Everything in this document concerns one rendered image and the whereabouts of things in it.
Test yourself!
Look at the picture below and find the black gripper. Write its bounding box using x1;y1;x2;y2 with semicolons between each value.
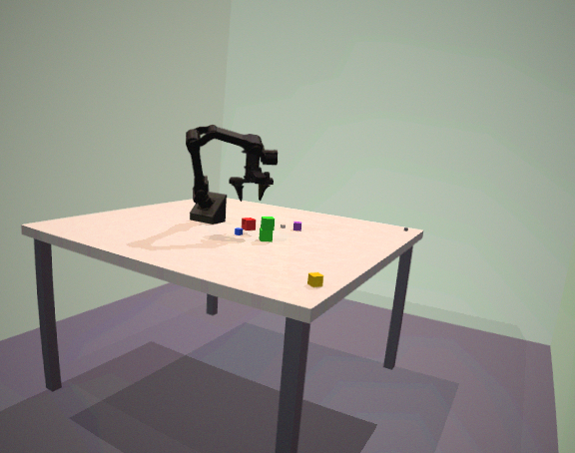
229;164;274;202

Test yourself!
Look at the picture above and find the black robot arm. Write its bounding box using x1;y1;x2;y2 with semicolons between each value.
186;125;278;211

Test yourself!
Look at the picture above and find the yellow cube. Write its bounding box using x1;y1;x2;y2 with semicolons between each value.
307;272;324;288

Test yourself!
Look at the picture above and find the red block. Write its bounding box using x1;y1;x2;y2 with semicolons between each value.
241;218;257;230

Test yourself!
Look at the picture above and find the green block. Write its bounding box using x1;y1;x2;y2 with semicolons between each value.
259;228;274;241
261;217;275;230

